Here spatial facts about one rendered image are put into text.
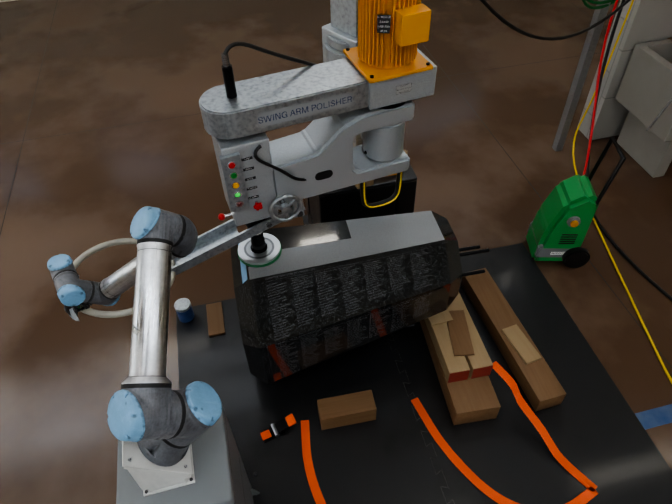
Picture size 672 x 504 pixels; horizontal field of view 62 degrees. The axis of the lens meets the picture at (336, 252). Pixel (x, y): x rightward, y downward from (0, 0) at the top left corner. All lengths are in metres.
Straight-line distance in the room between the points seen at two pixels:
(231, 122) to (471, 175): 2.78
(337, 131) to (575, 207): 1.82
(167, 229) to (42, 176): 3.36
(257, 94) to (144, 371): 1.12
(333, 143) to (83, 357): 2.11
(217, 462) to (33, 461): 1.50
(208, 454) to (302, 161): 1.22
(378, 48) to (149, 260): 1.18
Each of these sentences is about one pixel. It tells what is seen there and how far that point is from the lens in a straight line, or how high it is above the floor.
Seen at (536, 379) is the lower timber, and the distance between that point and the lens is 3.30.
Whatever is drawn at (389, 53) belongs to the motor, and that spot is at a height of 1.78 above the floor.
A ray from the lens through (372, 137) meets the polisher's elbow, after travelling 2.55.
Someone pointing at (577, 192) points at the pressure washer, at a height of 0.57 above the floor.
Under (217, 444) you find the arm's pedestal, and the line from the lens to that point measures 2.23.
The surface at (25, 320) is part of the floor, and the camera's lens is 4.10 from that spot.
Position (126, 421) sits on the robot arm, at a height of 1.33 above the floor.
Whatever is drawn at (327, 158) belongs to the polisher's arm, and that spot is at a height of 1.36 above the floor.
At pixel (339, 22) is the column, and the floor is 1.60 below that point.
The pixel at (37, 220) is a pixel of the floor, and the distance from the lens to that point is 4.78.
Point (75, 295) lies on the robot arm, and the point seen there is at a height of 1.20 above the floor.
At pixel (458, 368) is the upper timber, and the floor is 0.25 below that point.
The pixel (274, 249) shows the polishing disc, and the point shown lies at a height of 0.85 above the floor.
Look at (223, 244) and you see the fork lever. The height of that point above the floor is 1.00.
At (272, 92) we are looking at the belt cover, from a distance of 2.27.
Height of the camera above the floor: 2.83
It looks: 46 degrees down
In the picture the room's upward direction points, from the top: 2 degrees counter-clockwise
